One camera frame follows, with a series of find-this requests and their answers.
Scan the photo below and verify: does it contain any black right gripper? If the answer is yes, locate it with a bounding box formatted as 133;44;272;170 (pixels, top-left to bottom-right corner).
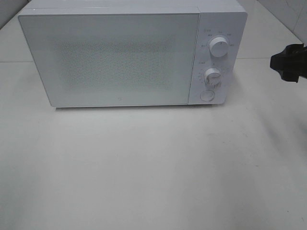
270;44;307;83

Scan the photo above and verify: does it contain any white timer knob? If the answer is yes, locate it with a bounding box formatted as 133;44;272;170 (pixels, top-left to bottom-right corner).
204;68;222;85

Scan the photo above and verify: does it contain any round white door release button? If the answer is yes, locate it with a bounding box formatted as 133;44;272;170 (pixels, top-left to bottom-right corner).
200;90;215;102

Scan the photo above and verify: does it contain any white microwave door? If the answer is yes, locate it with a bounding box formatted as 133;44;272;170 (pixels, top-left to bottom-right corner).
19;14;199;107

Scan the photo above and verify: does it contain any upper white power knob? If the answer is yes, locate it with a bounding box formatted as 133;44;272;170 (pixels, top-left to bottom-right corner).
209;36;229;58

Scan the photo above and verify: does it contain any white microwave oven body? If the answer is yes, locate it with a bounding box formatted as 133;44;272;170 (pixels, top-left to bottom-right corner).
18;0;248;107

